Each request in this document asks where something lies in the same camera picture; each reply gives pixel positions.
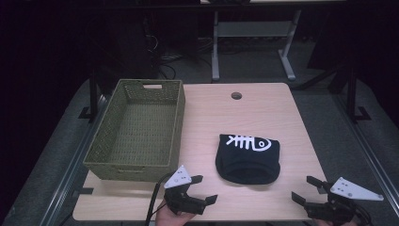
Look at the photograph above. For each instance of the person's left hand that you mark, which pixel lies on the person's left hand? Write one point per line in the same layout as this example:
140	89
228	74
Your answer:
169	219

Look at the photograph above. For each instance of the green woven basket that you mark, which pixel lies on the green woven basket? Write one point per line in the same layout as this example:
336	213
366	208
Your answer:
142	128

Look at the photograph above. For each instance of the black metal stand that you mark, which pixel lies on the black metal stand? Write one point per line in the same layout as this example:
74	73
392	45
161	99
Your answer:
352	94
93	94

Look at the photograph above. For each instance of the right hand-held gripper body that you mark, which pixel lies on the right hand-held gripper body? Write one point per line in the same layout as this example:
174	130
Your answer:
351	192

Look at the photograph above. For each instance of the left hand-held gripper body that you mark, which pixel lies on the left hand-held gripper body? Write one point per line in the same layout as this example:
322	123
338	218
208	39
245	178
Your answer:
178	180

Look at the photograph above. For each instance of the grey metal desk frame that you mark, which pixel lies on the grey metal desk frame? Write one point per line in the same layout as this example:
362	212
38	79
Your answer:
251	29

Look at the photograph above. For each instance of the person's right hand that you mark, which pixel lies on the person's right hand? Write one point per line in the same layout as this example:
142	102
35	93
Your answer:
323	223

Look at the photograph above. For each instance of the aluminium floor rail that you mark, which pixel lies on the aluminium floor rail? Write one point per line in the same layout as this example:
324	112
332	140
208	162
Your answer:
367	147
73	169

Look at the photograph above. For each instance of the black beanie with fishbone print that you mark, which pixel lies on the black beanie with fishbone print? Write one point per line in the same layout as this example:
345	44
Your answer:
247	163

